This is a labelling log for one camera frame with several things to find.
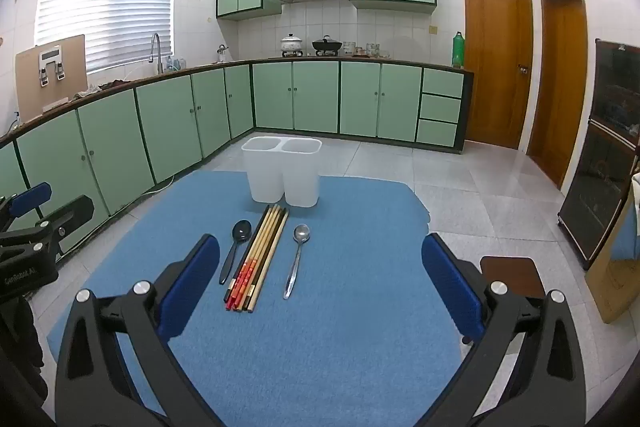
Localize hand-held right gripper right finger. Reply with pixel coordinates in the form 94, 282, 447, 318
421, 233, 587, 427

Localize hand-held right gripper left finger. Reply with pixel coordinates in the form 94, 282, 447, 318
54, 234, 223, 427

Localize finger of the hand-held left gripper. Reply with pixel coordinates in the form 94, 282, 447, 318
31, 196, 96, 255
0, 183, 53, 222

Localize black chopstick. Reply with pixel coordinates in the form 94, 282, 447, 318
218, 219, 252, 285

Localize bundle of chopsticks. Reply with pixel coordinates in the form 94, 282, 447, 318
223, 204, 290, 313

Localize metal spoon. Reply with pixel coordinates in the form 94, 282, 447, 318
283, 224, 311, 300

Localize white double utensil holder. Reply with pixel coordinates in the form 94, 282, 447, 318
241, 136, 322, 208

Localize person's left forearm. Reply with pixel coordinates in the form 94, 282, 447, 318
0, 297, 51, 427

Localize dark brown stool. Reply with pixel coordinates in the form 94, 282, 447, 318
479, 256, 547, 300

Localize blue mat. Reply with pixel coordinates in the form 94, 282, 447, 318
47, 169, 468, 427

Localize brown board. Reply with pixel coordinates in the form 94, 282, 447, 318
15, 34, 88, 118

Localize crumpled dark cloth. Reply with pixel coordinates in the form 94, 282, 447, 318
74, 79, 132, 100

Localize white device with clips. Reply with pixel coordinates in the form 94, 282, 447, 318
37, 46, 67, 88

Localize cardboard box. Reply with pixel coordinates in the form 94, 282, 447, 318
585, 187, 640, 324

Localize metal kitchen faucet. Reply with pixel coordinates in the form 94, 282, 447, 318
150, 33, 165, 75

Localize blue and white cloth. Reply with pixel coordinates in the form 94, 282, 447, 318
612, 174, 640, 260

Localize black glass cabinet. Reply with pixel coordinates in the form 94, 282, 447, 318
557, 38, 640, 272

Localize green lower kitchen cabinets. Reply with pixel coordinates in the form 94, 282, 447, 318
0, 59, 475, 258

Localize closed wooden door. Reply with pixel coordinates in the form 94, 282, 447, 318
462, 0, 534, 151

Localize white cooking pot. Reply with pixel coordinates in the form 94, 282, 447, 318
280, 33, 304, 56

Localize black wok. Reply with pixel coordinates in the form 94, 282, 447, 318
312, 35, 344, 56

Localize white floor cable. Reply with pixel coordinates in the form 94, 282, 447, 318
112, 174, 176, 212

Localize wooden door with frame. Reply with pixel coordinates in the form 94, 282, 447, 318
526, 0, 589, 192

